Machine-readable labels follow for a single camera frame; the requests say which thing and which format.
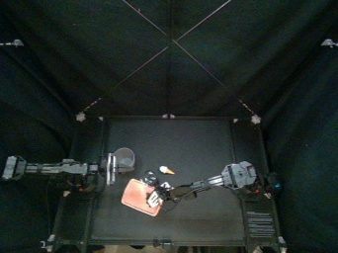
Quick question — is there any small toy pie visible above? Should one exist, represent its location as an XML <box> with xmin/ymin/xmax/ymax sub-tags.
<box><xmin>159</xmin><ymin>165</ymin><xmax>176</xmax><ymax>176</ymax></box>

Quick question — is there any table edge clamp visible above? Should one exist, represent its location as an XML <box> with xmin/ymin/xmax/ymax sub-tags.
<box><xmin>152</xmin><ymin>239</ymin><xmax>173</xmax><ymax>250</ymax></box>

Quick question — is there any white printed label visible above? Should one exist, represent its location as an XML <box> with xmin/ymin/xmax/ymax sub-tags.
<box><xmin>246</xmin><ymin>211</ymin><xmax>278</xmax><ymax>239</ymax></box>

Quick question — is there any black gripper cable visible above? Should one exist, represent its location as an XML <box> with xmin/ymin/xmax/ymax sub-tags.
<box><xmin>160</xmin><ymin>197</ymin><xmax>185</xmax><ymax>212</ymax></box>

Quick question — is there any grey frame bracket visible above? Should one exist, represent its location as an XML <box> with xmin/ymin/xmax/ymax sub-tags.
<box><xmin>319</xmin><ymin>38</ymin><xmax>338</xmax><ymax>48</ymax></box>
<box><xmin>0</xmin><ymin>39</ymin><xmax>25</xmax><ymax>48</ymax></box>

